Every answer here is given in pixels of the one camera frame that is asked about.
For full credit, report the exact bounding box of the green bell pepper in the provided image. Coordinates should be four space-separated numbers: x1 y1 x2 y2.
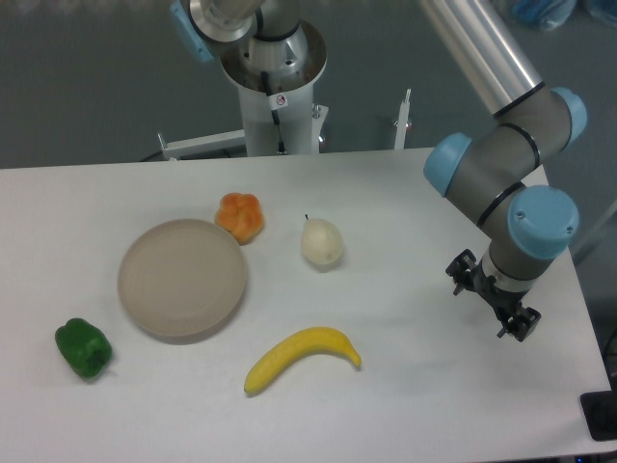
54 317 114 381

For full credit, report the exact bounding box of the white pear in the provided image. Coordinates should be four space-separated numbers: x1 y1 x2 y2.
300 215 344 270

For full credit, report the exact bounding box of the yellow banana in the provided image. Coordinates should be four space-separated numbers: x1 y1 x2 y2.
243 326 362 396

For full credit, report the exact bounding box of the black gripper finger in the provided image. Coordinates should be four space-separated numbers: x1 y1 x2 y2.
496 303 541 341
445 249 476 295

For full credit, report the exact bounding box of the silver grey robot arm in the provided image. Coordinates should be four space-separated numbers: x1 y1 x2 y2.
170 1 587 340

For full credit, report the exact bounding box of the black device at edge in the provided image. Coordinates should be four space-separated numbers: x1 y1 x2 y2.
579 391 616 442

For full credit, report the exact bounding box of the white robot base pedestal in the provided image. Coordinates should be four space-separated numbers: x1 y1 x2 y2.
222 20 327 156

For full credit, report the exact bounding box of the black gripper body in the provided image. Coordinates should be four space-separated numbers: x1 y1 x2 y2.
470 259 524 318

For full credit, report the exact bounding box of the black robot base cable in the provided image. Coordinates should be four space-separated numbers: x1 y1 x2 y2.
259 70 289 155

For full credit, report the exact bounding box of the blue plastic bag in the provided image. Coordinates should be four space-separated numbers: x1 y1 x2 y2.
505 0 616 32

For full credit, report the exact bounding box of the white metal bracket left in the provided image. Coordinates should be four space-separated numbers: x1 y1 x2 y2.
157 129 245 160

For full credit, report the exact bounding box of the white metal post right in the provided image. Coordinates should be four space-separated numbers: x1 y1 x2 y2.
393 88 412 150

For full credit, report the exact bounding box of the beige round plate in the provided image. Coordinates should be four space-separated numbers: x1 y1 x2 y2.
118 219 247 343

